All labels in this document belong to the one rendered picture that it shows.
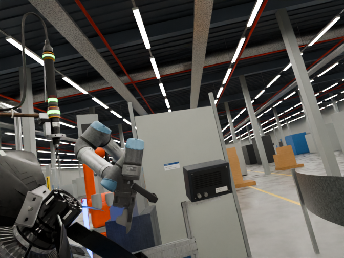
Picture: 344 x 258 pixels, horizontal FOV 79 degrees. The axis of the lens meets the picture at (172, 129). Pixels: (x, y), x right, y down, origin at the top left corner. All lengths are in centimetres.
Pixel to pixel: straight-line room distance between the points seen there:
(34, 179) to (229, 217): 247
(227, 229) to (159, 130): 152
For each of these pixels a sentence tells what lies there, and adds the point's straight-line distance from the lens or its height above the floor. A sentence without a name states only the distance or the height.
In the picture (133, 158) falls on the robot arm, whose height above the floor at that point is 132.
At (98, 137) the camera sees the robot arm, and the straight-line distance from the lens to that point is 126.
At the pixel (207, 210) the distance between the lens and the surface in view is 286.
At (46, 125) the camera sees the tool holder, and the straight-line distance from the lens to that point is 92.
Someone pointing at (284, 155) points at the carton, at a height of 72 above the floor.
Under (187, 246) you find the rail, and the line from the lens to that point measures 131.
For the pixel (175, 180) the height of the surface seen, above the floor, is 109.
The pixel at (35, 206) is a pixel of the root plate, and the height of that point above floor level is 123.
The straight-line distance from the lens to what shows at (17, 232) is 80.
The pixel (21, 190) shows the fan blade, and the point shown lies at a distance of 74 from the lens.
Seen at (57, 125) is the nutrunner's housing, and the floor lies 150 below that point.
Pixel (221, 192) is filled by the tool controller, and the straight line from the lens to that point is 131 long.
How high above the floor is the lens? 126
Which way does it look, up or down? 10 degrees up
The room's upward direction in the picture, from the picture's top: 11 degrees counter-clockwise
